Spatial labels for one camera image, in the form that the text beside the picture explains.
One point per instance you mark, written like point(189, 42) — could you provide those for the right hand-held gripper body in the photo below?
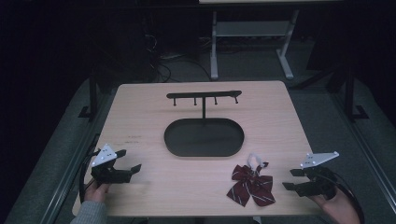
point(319, 182)

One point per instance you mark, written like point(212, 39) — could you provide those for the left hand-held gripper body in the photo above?
point(107, 174)

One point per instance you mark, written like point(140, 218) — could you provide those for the dark red striped bow tie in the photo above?
point(251, 186)

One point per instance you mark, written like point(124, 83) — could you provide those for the black hook rack with tray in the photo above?
point(204, 138)

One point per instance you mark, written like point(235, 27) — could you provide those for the person's left hand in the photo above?
point(96, 193)

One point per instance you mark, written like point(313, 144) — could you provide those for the person's right hand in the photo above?
point(337, 208)

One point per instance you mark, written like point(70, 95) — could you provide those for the black metal stand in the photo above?
point(351, 96)
point(92, 99)

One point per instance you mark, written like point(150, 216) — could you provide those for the white metal desk frame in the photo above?
point(250, 29)

